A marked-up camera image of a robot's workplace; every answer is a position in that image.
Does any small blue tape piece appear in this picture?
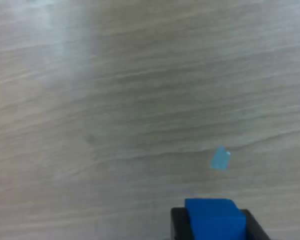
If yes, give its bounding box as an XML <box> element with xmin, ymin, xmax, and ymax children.
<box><xmin>209</xmin><ymin>144</ymin><xmax>232</xmax><ymax>171</ymax></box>

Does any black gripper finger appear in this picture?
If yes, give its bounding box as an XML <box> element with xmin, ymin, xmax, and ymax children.
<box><xmin>170</xmin><ymin>206</ymin><xmax>195</xmax><ymax>240</ymax></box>
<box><xmin>239</xmin><ymin>208</ymin><xmax>271</xmax><ymax>240</ymax></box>

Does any blue cube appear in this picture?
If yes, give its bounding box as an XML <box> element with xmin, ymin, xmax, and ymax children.
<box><xmin>184</xmin><ymin>198</ymin><xmax>247</xmax><ymax>240</ymax></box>

